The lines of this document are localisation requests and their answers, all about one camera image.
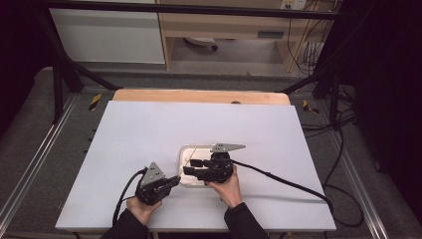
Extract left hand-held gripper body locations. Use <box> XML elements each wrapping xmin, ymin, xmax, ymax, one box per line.
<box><xmin>134</xmin><ymin>161</ymin><xmax>167</xmax><ymax>206</ymax></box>

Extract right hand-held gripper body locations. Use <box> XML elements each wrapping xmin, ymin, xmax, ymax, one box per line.
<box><xmin>198</xmin><ymin>142</ymin><xmax>247</xmax><ymax>183</ymax></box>

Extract white rectangular tray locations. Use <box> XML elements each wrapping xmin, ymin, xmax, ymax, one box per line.
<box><xmin>178</xmin><ymin>143</ymin><xmax>220</xmax><ymax>188</ymax></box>

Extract person's left hand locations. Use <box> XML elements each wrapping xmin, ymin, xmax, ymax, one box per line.
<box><xmin>126</xmin><ymin>197</ymin><xmax>163</xmax><ymax>227</ymax></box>

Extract person's right hand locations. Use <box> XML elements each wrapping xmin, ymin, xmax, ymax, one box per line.
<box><xmin>207</xmin><ymin>165</ymin><xmax>243</xmax><ymax>209</ymax></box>

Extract wooden table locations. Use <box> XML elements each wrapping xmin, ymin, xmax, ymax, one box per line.
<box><xmin>112</xmin><ymin>89</ymin><xmax>292</xmax><ymax>107</ymax></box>

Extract yellow black tape marker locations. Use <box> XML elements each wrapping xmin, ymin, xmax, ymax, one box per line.
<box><xmin>302</xmin><ymin>99</ymin><xmax>320</xmax><ymax>115</ymax></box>
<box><xmin>89</xmin><ymin>94</ymin><xmax>103</xmax><ymax>112</ymax></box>

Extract office chair base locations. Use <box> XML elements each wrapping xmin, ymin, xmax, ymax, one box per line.
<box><xmin>183</xmin><ymin>37</ymin><xmax>219</xmax><ymax>52</ymax></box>

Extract black metal stand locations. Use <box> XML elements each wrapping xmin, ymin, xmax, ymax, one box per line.
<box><xmin>34</xmin><ymin>6</ymin><xmax>123</xmax><ymax>124</ymax></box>
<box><xmin>282</xmin><ymin>49</ymin><xmax>342</xmax><ymax>125</ymax></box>

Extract light wooden desk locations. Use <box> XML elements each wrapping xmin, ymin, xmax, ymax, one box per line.
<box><xmin>155</xmin><ymin>0</ymin><xmax>334</xmax><ymax>74</ymax></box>

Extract white cabinet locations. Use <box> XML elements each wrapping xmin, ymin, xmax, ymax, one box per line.
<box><xmin>49</xmin><ymin>0</ymin><xmax>166</xmax><ymax>65</ymax></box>

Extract white power socket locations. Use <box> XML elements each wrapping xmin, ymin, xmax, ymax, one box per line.
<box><xmin>280</xmin><ymin>0</ymin><xmax>308</xmax><ymax>10</ymax></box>

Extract left hand-held gripper black cable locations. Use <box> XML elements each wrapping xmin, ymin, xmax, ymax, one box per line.
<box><xmin>111</xmin><ymin>167</ymin><xmax>148</xmax><ymax>227</ymax></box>

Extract hand-held gripper black cable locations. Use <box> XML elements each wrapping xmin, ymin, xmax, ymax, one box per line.
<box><xmin>111</xmin><ymin>167</ymin><xmax>148</xmax><ymax>227</ymax></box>
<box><xmin>230</xmin><ymin>158</ymin><xmax>365</xmax><ymax>229</ymax></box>

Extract right hand-held gripper black cable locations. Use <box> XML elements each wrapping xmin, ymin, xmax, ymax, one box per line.
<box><xmin>230</xmin><ymin>158</ymin><xmax>365</xmax><ymax>229</ymax></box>

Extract aluminium rail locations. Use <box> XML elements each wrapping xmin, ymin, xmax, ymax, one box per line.
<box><xmin>0</xmin><ymin>94</ymin><xmax>81</xmax><ymax>220</ymax></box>
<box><xmin>326</xmin><ymin>128</ymin><xmax>389</xmax><ymax>239</ymax></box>

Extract black cables on floor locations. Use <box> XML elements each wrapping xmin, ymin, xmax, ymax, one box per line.
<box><xmin>300</xmin><ymin>84</ymin><xmax>357</xmax><ymax>140</ymax></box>

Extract hanging black cables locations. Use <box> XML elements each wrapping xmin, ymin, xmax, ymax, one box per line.
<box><xmin>287</xmin><ymin>0</ymin><xmax>326</xmax><ymax>77</ymax></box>

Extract black metal frame bar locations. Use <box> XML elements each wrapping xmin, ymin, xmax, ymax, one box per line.
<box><xmin>43</xmin><ymin>1</ymin><xmax>339</xmax><ymax>21</ymax></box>

